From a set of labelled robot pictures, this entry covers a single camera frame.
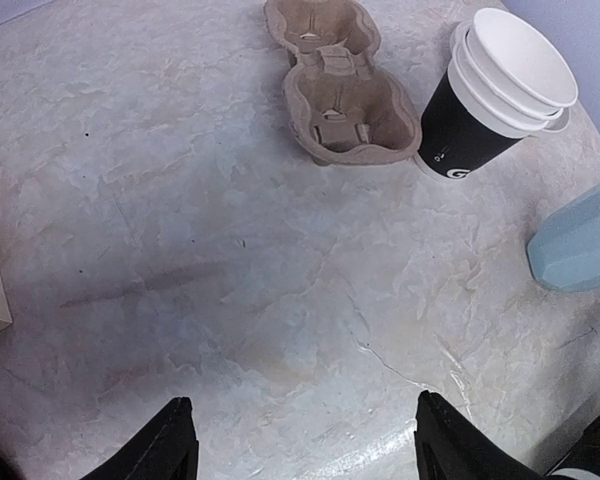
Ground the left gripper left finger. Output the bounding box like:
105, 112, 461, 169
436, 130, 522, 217
83, 397, 199, 480

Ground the black paper coffee cup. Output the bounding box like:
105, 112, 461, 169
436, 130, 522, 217
545, 415, 600, 479

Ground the brown pulp cup carrier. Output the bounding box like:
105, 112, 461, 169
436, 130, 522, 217
264, 1, 422, 166

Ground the stack of paper cups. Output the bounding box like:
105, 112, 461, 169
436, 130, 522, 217
416, 8, 579, 181

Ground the light blue ceramic mug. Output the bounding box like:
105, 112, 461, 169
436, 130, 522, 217
526, 184, 600, 292

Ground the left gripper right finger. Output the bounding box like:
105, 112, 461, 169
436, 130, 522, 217
414, 390, 541, 480

